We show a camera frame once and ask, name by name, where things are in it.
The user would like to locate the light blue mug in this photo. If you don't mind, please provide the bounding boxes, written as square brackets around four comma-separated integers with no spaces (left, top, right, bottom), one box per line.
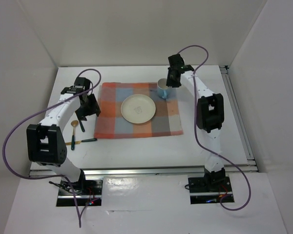
[157,78,172,99]

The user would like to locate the gold fork green handle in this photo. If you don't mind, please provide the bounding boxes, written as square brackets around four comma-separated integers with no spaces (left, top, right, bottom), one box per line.
[78,119,85,133]

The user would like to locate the orange blue checkered cloth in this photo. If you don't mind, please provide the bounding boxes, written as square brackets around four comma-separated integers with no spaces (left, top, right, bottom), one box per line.
[94,82,183,139]

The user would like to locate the cream ceramic plate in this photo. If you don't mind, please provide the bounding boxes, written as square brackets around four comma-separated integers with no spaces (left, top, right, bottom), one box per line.
[121,94,156,124]

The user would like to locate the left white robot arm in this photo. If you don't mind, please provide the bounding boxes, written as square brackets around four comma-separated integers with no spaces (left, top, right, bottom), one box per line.
[26,77,101,195]

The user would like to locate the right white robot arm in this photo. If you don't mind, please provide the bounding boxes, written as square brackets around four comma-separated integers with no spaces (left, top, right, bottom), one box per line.
[167,54,226,192]

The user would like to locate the gold spoon green handle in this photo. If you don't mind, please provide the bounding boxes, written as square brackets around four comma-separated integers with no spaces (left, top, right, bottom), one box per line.
[71,120,79,151]

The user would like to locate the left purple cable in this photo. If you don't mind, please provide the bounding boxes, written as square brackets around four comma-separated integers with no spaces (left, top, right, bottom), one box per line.
[2,69,103,228]

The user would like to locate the gold knife green handle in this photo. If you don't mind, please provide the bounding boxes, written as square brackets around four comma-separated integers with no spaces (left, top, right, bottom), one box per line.
[65,138,97,145]

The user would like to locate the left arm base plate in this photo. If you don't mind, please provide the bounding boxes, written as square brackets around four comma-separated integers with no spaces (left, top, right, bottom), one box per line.
[49,178,103,207]

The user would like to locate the aluminium front rail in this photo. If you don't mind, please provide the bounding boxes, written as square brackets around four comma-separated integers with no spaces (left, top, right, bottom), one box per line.
[29,161,259,177]

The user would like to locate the aluminium rail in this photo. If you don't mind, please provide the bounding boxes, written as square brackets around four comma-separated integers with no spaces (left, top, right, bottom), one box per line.
[219,66,257,166]
[29,161,259,177]

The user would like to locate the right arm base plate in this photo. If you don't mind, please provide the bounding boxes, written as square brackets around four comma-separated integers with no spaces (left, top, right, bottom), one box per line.
[184,176,234,204]

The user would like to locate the aluminium right side rail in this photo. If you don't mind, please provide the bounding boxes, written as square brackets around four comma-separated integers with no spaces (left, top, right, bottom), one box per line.
[219,66,257,166]

